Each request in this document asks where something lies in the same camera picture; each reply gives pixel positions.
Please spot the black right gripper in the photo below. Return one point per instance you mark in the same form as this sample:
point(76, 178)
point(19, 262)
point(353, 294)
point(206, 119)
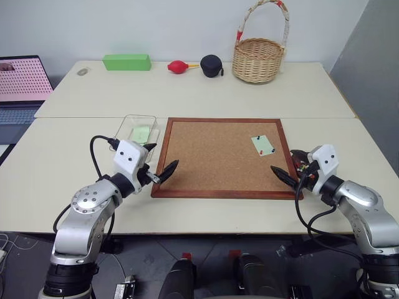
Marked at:
point(308, 180)

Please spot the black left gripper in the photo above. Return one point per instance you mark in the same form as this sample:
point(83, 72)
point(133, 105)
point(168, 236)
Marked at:
point(149, 177)

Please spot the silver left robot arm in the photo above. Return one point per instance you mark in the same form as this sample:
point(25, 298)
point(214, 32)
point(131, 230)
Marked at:
point(84, 202)

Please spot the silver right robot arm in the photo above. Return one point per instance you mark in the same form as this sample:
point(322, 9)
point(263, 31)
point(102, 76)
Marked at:
point(361, 199)

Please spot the green sticky note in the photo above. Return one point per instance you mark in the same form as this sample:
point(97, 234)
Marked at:
point(263, 144)

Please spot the wood framed cork board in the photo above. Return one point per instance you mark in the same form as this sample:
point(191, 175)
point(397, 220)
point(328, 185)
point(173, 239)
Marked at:
point(218, 155)

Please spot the clear plastic tray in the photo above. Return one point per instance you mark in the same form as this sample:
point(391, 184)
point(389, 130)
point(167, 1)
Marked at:
point(137, 123)

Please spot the red rubber air blower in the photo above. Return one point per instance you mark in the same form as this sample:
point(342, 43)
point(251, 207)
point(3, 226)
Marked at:
point(177, 67)

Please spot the red tape piece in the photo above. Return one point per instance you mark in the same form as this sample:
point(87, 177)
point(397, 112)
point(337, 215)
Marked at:
point(235, 253)
point(186, 255)

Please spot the green rectangular box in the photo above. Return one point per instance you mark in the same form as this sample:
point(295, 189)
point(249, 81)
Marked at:
point(126, 62)

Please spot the black round zip case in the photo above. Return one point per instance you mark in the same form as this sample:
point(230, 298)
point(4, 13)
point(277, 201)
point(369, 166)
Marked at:
point(211, 65)

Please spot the small grey round object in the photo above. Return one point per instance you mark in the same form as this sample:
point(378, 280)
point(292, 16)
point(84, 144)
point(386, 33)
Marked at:
point(82, 72)

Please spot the dark rounded shape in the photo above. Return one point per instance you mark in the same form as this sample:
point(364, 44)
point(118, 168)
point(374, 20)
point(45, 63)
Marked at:
point(254, 277)
point(177, 280)

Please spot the labelled box on floor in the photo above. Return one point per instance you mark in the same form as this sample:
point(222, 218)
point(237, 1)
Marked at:
point(124, 288)

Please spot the laptop with pink screen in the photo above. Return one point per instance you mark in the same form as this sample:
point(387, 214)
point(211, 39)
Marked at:
point(22, 84)

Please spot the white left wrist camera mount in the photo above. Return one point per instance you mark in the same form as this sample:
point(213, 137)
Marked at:
point(129, 159)

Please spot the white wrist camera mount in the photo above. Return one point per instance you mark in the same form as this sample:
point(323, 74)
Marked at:
point(129, 159)
point(325, 160)

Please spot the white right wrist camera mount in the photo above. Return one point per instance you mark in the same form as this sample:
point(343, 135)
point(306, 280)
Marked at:
point(325, 160)

